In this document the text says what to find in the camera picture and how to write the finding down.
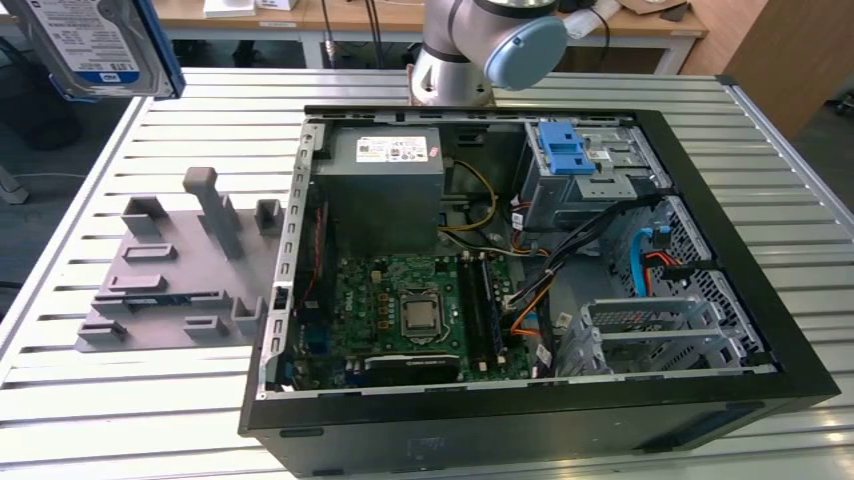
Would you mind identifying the blue data wire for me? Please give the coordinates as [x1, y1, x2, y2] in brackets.
[626, 225, 674, 301]

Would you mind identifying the orange power wire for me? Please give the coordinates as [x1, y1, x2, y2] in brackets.
[640, 251, 713, 282]

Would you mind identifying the hard disk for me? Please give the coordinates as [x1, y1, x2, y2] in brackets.
[13, 0, 187, 101]

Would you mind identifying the metal disk bay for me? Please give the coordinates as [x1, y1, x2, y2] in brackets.
[557, 294, 766, 379]

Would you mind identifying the grey power supply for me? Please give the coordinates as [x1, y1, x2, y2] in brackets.
[311, 124, 448, 256]

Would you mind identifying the silver CPU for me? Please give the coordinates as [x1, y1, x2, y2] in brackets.
[404, 298, 444, 334]

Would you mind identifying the green motherboard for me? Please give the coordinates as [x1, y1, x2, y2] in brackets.
[293, 252, 540, 390]

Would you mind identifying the black RAM slot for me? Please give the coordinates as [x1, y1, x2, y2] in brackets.
[460, 253, 484, 369]

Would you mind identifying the installed RAM stick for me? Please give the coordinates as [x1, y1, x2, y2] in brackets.
[478, 255, 508, 362]

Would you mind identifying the CPU socket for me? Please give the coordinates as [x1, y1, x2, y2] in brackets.
[397, 285, 450, 347]

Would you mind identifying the black graphics card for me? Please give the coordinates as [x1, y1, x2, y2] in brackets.
[364, 353, 462, 386]

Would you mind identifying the blue plastic drive latch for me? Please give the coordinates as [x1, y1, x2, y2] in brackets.
[537, 121, 588, 176]

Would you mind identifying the metal drive cage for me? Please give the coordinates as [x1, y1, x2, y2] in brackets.
[518, 119, 673, 234]

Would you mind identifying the black PC case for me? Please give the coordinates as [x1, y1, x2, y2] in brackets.
[238, 104, 841, 479]

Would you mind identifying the grey parts rack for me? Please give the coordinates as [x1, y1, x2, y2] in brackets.
[74, 167, 289, 354]

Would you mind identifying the wooden desk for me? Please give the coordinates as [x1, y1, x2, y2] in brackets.
[0, 0, 710, 76]

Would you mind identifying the white cylinder object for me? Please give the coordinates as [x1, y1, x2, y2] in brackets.
[562, 0, 622, 39]

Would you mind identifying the large white box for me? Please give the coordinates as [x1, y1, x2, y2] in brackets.
[203, 0, 259, 19]

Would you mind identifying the cardboard piece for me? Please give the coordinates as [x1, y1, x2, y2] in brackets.
[617, 0, 689, 15]

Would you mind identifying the black mesh bin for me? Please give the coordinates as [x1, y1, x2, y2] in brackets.
[0, 34, 89, 151]

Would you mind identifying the white furniture foot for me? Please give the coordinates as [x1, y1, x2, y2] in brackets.
[0, 164, 33, 205]

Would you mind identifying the wooden cabinet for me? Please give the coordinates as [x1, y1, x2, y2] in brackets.
[680, 0, 854, 141]

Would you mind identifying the black chair base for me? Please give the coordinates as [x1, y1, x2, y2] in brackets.
[824, 87, 854, 119]

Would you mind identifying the white grey wire bundle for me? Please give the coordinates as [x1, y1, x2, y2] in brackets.
[440, 229, 553, 259]

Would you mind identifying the yellow wire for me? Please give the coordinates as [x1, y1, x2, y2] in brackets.
[440, 159, 500, 234]

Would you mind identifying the black cable bundle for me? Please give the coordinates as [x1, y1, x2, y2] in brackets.
[517, 199, 662, 311]

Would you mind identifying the orange front panel wire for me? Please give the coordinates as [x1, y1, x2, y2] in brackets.
[510, 294, 550, 341]

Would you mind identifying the thin black hanging cable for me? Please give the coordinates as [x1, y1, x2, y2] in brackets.
[322, 0, 386, 55]

